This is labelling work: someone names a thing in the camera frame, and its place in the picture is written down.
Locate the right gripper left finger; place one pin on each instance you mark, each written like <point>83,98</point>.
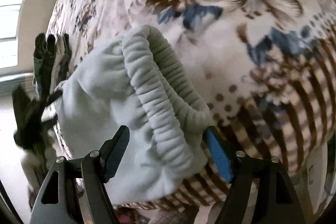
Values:
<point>58,197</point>

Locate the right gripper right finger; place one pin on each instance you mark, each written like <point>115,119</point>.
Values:
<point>260,190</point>

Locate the light green fleece pants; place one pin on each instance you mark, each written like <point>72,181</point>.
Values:
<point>136,80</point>

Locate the dark hanging clothes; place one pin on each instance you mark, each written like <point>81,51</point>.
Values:
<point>31,133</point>

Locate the floral fleece blanket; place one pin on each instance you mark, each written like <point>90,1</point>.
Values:
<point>265,69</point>

